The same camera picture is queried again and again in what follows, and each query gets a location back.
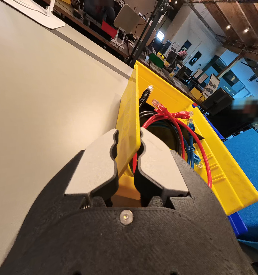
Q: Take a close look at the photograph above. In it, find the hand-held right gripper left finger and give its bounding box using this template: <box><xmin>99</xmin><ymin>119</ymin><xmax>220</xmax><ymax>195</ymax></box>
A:
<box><xmin>65</xmin><ymin>128</ymin><xmax>119</xmax><ymax>204</ymax></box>

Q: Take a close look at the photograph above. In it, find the blue plastic bin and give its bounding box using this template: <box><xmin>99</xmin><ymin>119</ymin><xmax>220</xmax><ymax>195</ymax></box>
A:
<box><xmin>192</xmin><ymin>103</ymin><xmax>248</xmax><ymax>237</ymax></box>

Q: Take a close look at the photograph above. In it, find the red storage bin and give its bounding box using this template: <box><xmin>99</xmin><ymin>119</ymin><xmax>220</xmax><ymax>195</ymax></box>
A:
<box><xmin>101</xmin><ymin>20</ymin><xmax>117</xmax><ymax>39</ymax></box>

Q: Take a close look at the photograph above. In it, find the black ethernet cable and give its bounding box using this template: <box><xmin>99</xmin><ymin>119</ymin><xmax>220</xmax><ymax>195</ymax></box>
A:
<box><xmin>139</xmin><ymin>85</ymin><xmax>185</xmax><ymax>160</ymax></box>

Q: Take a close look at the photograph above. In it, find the small instruction poster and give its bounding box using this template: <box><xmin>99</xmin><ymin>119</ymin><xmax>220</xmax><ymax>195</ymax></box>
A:
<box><xmin>203</xmin><ymin>74</ymin><xmax>220</xmax><ymax>98</ymax></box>

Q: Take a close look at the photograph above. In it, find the green storage bin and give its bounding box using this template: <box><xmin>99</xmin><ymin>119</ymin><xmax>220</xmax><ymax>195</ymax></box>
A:
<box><xmin>149</xmin><ymin>53</ymin><xmax>165</xmax><ymax>68</ymax></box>

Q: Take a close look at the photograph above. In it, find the red ethernet cable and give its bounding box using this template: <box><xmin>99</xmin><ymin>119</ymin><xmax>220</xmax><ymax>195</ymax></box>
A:
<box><xmin>132</xmin><ymin>99</ymin><xmax>212</xmax><ymax>189</ymax></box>

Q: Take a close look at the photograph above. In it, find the beige board on stand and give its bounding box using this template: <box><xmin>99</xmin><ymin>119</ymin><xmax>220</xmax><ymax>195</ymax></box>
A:
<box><xmin>113</xmin><ymin>4</ymin><xmax>140</xmax><ymax>45</ymax></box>

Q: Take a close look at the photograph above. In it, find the black tripod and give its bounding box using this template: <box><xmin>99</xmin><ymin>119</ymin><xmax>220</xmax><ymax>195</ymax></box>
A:
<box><xmin>128</xmin><ymin>0</ymin><xmax>170</xmax><ymax>65</ymax></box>

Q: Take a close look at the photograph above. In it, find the yellow plastic bin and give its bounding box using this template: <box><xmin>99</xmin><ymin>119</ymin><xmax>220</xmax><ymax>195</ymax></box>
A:
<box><xmin>115</xmin><ymin>61</ymin><xmax>258</xmax><ymax>216</ymax></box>

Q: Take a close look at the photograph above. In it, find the blue ethernet cable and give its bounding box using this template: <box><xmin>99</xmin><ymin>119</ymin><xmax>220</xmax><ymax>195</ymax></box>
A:
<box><xmin>157</xmin><ymin>118</ymin><xmax>203</xmax><ymax>169</ymax></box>

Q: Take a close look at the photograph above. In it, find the small yellow bin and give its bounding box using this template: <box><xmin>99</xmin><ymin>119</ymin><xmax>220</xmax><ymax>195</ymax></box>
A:
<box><xmin>190</xmin><ymin>87</ymin><xmax>205</xmax><ymax>101</ymax></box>

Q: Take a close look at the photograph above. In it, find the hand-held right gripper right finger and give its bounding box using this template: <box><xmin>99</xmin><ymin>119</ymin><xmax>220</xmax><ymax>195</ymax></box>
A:
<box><xmin>134</xmin><ymin>127</ymin><xmax>189</xmax><ymax>207</ymax></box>

